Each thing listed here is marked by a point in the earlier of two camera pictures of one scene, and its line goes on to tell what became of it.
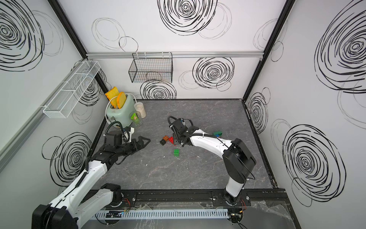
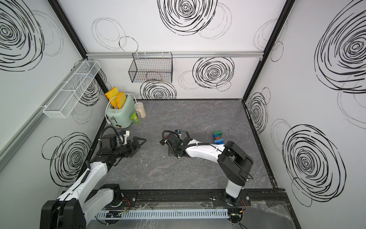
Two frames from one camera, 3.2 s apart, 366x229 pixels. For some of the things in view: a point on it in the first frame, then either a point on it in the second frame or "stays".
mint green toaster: x=121 y=115 stays
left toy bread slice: x=112 y=93 stays
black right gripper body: x=178 y=139 -> x=172 y=153
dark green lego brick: x=218 y=133 stays
